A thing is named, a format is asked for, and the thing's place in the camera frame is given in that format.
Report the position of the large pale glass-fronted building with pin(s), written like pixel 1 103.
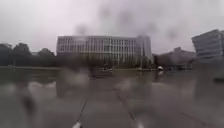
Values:
pixel 103 48

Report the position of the white vehicle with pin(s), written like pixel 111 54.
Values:
pixel 160 68

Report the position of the low grey building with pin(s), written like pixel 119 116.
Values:
pixel 176 57

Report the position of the row of dark trees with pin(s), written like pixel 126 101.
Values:
pixel 23 56

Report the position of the pale multi-storey building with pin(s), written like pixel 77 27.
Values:
pixel 209 45

